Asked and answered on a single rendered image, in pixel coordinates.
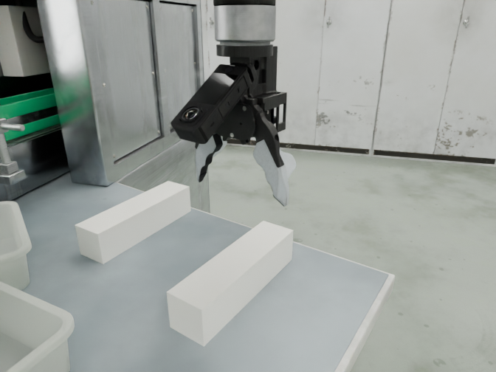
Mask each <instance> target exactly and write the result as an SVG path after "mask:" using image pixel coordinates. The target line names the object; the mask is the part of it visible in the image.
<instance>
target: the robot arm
mask: <svg viewBox="0 0 496 372"><path fill-rule="evenodd" d="M275 3H276V0H213V5H214V22H215V40H216V41H218V42H220V44H216V55H217V56H221V57H230V65H226V64H219V65H218V67H217V68H216V69H215V71H214V72H213V73H212V74H211V75H210V76H209V78H208V79H207V80H206V81H205V82H204V83H203V85H202V86H201V87H200V88H199V90H198V91H197V92H196V93H195V94H194V95H193V96H192V97H191V99H190V100H189V101H188V102H187V104H186V105H185V106H184V107H183V109H182V110H181V111H180V112H179V113H178V114H177V115H176V116H175V118H174V119H173V120H172V121H171V125H172V127H173V129H174V130H175V132H176V133H177V135H178V136H179V138H180V139H182V140H187V141H191V142H195V143H196V144H195V148H196V155H195V161H196V178H197V181H198V182H202V180H203V178H204V177H205V175H206V173H207V168H208V165H209V164H210V163H211V162H212V161H213V157H214V156H215V155H217V154H218V153H220V152H221V151H222V150H223V149H224V147H225V146H226V144H227V140H230V139H231V138H233V139H237V140H240V142H241V144H242V145H245V144H247V143H249V142H250V139H251V137H255V139H256V142H257V143H256V146H255V149H254V151H253V156H254V158H255V161H256V162H257V163H258V164H259V165H260V166H261V167H262V168H263V170H264V172H265V175H266V180H267V181H268V183H269V184H270V185H271V187H272V193H273V196H274V197H275V198H276V199H277V200H278V201H279V202H280V203H281V204H282V205H283V206H284V207H285V206H286V205H288V204H289V183H288V181H289V180H288V178H289V177H290V176H291V174H292V172H293V171H294V169H295V168H296V161H295V158H294V157H293V156H292V155H291V154H288V153H285V152H282V151H281V150H280V140H279V136H278V132H280V131H283V130H285V129H286V99H287V92H278V91H277V90H276V86H277V61H278V46H273V44H270V42H272V41H274V40H275V26H276V6H275ZM281 104H283V122H281V123H279V109H280V105H281ZM275 108H276V116H274V110H275ZM275 123H276V127H275V126H274V124H275Z"/></svg>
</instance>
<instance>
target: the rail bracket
mask: <svg viewBox="0 0 496 372"><path fill-rule="evenodd" d="M24 129H25V127H24V125H19V124H9V123H7V121H6V119H5V118H0V157H1V163H0V184H3V185H14V184H15V183H17V182H20V181H22V180H24V179H26V174H25V171H24V170H19V169H18V164H17V162H16V161H11V159H10V154H9V151H8V147H7V143H6V139H5V136H4V133H5V132H8V131H9V130H13V131H24Z"/></svg>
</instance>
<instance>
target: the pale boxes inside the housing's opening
mask: <svg viewBox="0 0 496 372"><path fill-rule="evenodd" d="M23 12H25V13H26V16H27V20H28V22H29V25H30V29H31V30H32V33H33V34H34V35H36V36H43V33H42V29H41V22H40V18H39V14H38V7H26V6H12V5H0V63H1V68H2V71H3V75H4V76H10V77H27V76H32V75H41V74H46V73H50V70H49V63H48V59H47V52H46V48H45V44H44V43H36V42H34V41H32V40H31V39H29V38H28V36H27V34H26V33H25V31H24V28H23V24H22V16H23Z"/></svg>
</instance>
